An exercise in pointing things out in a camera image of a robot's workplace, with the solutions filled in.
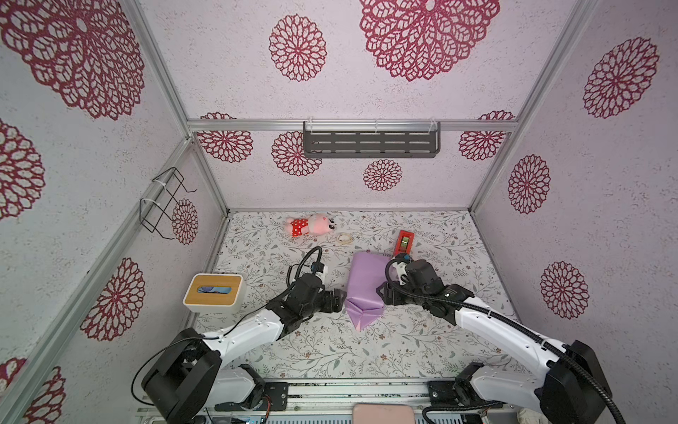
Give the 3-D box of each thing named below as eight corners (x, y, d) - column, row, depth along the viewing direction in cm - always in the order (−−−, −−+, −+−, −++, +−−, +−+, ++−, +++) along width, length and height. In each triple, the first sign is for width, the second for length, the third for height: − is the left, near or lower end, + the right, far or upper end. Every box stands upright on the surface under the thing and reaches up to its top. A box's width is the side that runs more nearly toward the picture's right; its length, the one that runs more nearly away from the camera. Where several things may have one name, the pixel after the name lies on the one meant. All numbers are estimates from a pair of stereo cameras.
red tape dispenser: (392, 258, 107) (396, 246, 101) (395, 240, 113) (398, 228, 107) (409, 261, 106) (413, 250, 100) (411, 243, 112) (415, 232, 106)
